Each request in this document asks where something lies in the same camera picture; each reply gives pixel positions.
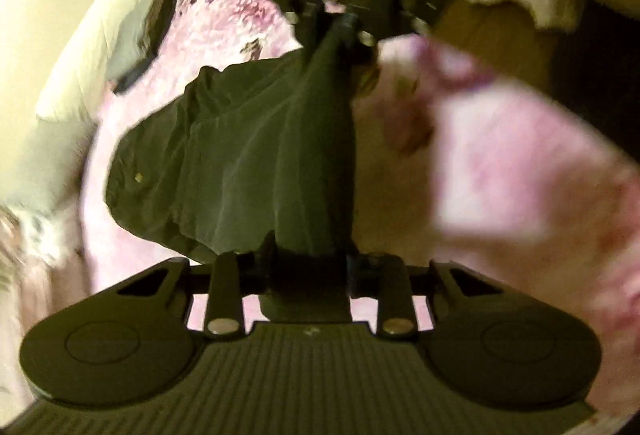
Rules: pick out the pink patterned cloth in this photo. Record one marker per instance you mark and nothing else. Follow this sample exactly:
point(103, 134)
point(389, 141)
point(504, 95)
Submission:
point(510, 155)

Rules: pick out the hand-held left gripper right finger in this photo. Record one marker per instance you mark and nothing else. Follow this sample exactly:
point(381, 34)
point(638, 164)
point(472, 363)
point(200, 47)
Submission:
point(392, 287)

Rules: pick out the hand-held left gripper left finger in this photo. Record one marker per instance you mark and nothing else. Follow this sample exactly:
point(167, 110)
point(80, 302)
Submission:
point(226, 287)

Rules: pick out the dark green pants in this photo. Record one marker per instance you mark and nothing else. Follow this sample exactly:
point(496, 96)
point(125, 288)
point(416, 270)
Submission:
point(240, 155)

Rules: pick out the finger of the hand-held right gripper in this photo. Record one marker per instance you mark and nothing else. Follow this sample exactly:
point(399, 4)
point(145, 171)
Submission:
point(351, 24)
point(307, 22)

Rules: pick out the black flat object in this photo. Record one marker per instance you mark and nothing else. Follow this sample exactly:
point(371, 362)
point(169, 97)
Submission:
point(152, 27)

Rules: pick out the floral patterned cloth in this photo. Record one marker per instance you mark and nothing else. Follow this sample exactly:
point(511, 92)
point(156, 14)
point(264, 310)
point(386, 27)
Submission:
point(30, 255)

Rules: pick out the white pillow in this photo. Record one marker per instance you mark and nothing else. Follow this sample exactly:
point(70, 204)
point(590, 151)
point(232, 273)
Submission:
point(95, 45)

